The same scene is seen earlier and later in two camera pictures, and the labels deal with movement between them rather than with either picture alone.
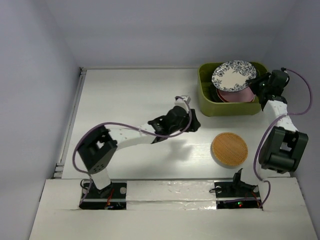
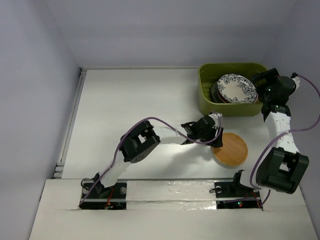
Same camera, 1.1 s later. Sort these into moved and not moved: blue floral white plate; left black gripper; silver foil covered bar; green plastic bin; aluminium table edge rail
Moved: left black gripper; blue floral white plate
Not moved: aluminium table edge rail; silver foil covered bar; green plastic bin
